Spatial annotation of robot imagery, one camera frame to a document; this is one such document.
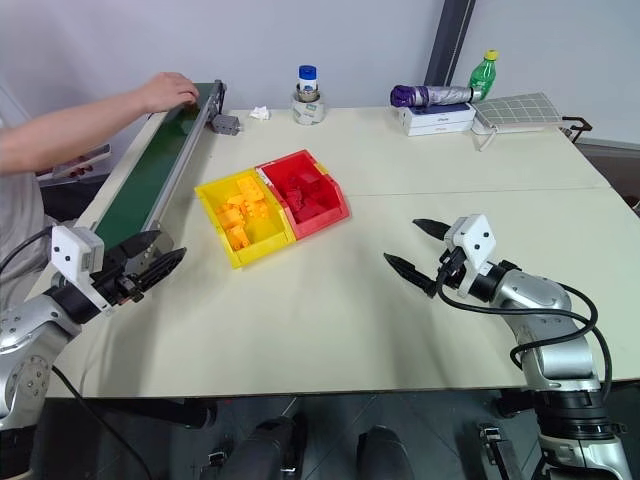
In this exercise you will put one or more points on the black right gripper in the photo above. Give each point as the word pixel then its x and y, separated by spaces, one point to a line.
pixel 451 272

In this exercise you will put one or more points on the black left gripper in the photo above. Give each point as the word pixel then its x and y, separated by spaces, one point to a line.
pixel 122 277

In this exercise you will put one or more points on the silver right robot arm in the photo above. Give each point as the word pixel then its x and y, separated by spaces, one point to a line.
pixel 555 325

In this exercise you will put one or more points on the person's bare forearm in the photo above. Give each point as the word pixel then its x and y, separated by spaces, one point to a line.
pixel 75 130

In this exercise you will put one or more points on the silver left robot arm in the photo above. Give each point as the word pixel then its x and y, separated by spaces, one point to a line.
pixel 30 345

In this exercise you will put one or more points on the green conveyor belt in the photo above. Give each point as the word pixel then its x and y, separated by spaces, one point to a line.
pixel 150 165

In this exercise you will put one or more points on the person's bare hand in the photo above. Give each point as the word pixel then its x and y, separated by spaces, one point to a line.
pixel 167 90

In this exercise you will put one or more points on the orange toy brick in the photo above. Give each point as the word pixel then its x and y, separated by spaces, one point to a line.
pixel 239 237
pixel 229 217
pixel 250 207

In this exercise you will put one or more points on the red plastic bin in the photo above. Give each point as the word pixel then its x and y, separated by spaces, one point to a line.
pixel 327 207

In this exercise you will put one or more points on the yellow plastic bin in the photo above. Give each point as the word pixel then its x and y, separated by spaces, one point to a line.
pixel 265 237

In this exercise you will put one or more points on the yellow toy brick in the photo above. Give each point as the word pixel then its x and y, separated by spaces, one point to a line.
pixel 250 187

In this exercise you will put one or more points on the white phone box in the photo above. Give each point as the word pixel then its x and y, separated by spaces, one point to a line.
pixel 440 115
pixel 440 129

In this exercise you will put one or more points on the red toy brick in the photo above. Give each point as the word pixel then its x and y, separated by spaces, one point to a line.
pixel 295 200
pixel 305 181

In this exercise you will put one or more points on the person's grey shirt torso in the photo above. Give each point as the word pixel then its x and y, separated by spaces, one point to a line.
pixel 17 220

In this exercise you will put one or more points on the folded purple grey umbrella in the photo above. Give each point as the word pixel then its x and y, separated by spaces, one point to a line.
pixel 430 95

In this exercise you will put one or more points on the grey checked pad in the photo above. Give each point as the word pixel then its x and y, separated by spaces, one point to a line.
pixel 520 109

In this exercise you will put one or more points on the crumpled white paper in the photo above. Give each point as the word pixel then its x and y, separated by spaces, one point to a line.
pixel 260 113

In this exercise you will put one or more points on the clear tape roll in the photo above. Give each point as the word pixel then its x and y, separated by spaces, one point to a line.
pixel 309 114

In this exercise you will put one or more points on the green bottle with yellow cap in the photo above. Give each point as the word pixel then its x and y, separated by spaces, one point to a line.
pixel 484 75

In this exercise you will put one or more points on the black red clamp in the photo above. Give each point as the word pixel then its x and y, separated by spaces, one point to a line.
pixel 580 125

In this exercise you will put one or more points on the white bottle with blue cap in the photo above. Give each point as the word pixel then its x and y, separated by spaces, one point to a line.
pixel 308 80

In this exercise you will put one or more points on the dark grey pillar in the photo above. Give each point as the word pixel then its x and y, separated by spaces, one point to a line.
pixel 450 40

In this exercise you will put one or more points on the dark rounded shape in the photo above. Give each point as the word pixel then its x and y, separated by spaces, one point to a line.
pixel 270 450

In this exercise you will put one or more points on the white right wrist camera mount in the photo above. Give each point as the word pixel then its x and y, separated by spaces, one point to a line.
pixel 475 240

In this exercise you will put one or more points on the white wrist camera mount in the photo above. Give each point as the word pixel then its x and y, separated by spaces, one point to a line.
pixel 70 252
pixel 475 240

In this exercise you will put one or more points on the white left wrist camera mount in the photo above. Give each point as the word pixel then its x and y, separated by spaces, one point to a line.
pixel 70 252

